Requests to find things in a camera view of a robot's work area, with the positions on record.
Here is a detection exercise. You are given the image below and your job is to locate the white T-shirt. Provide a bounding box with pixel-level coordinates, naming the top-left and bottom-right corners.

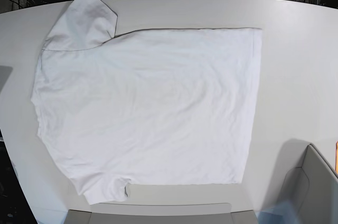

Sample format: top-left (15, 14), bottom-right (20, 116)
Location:
top-left (31, 0), bottom-right (262, 205)

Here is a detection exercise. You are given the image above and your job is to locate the grey tray at bottom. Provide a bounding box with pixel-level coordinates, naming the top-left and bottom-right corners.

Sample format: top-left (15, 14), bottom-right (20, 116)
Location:
top-left (64, 203), bottom-right (258, 223)

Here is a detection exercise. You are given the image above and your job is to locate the grey box at right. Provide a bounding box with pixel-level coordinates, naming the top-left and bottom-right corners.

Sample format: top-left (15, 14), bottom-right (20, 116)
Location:
top-left (280, 144), bottom-right (337, 223)

